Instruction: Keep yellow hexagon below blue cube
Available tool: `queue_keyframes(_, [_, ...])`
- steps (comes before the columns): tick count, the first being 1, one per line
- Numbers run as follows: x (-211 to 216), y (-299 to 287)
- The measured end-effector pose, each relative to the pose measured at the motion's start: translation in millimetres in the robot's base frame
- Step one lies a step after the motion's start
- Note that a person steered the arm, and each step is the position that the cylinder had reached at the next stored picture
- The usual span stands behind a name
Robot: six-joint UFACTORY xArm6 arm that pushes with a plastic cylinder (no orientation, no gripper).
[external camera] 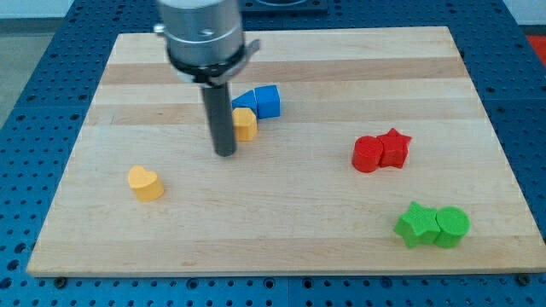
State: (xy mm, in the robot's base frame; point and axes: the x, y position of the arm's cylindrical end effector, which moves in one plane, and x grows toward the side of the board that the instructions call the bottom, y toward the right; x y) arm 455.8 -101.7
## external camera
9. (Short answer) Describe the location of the blue cube block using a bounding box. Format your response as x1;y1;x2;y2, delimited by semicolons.
254;85;281;119

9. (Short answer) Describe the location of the blue triangle block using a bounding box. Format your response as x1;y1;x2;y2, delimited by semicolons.
231;90;258;115

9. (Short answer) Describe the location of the green cylinder block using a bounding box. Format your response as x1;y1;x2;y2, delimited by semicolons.
434;206;470;248

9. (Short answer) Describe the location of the yellow hexagon block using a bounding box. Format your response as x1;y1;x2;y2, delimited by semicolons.
232;107;258;142

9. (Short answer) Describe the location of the green star block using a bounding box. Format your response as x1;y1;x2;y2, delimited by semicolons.
393;201;440;248

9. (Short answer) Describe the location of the wooden board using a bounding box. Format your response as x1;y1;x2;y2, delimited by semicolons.
27;26;545;277

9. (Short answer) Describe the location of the yellow heart block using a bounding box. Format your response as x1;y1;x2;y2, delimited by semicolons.
127;165;165;202

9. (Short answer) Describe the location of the red cylinder block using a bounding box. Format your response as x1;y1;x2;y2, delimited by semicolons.
351;136;383;173

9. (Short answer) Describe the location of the red star block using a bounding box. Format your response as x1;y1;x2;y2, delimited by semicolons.
377;128;411;169

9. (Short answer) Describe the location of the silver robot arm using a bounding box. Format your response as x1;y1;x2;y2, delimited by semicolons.
154;0;261;157

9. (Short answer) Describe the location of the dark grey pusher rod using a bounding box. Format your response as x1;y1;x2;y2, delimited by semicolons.
201;84;237;157

